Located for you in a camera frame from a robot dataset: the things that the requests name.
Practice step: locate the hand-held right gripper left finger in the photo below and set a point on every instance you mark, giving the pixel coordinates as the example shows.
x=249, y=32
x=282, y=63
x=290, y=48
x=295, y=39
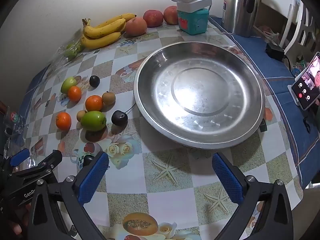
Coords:
x=92, y=177

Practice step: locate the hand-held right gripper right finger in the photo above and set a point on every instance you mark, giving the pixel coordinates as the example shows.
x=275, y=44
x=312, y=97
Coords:
x=227, y=177

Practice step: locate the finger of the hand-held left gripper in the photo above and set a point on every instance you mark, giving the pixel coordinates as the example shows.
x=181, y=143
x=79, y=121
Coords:
x=20, y=156
x=51, y=160

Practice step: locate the dark purple plum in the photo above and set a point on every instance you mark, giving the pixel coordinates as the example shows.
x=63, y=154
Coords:
x=94, y=81
x=88, y=160

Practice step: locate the orange mandarin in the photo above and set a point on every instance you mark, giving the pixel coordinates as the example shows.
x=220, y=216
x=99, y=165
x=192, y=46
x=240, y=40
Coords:
x=74, y=93
x=94, y=103
x=63, y=121

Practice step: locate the small tan longan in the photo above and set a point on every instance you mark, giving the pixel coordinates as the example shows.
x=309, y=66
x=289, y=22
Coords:
x=81, y=115

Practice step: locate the dark cherry with stem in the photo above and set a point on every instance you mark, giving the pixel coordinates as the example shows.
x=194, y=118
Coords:
x=119, y=118

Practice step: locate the small green apple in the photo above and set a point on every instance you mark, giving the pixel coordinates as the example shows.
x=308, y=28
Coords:
x=68, y=85

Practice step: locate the large steel basin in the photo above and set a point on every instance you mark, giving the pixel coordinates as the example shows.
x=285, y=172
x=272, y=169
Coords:
x=200, y=92

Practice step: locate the person's left hand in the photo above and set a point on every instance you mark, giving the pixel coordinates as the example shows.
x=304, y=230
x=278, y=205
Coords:
x=16, y=226

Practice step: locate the brown wooden board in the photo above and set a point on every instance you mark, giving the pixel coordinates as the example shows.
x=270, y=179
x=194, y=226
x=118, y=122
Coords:
x=3, y=107

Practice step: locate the printed checkered tablecloth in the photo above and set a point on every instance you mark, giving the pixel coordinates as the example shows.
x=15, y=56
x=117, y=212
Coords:
x=170, y=170

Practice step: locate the brown round fruit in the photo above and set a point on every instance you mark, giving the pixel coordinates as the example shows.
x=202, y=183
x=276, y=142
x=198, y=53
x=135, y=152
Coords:
x=108, y=98

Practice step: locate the clear plastic bag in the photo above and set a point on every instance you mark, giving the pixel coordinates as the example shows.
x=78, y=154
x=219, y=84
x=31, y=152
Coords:
x=60, y=57

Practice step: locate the green fruit in bag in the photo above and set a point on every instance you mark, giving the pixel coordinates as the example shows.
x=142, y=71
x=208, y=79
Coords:
x=72, y=48

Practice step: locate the smartphone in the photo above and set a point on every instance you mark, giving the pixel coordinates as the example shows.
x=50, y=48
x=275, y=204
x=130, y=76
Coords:
x=307, y=85

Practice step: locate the colourful snack packet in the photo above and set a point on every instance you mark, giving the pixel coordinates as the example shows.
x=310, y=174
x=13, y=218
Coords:
x=298, y=67

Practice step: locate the black power adapter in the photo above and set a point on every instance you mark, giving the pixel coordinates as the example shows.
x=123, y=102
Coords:
x=274, y=51

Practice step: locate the yellow banana bunch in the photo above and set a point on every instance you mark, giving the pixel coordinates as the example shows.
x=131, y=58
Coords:
x=105, y=28

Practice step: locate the pink plastic bag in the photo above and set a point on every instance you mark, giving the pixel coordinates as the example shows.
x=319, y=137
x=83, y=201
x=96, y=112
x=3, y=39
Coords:
x=267, y=31

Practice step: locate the peach next to bananas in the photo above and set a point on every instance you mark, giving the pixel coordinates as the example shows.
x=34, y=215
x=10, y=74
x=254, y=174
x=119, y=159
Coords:
x=135, y=26

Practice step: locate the teal toy box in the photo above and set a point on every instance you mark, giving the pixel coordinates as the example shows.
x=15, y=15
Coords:
x=195, y=21

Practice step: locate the steel kettle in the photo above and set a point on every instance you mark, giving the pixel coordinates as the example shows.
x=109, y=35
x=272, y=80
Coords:
x=237, y=7

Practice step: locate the dark red apple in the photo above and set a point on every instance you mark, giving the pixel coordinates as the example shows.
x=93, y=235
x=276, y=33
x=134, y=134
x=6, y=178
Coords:
x=153, y=18
x=171, y=15

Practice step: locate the white chair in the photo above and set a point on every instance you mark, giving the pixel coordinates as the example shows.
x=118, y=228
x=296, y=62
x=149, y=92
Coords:
x=290, y=17

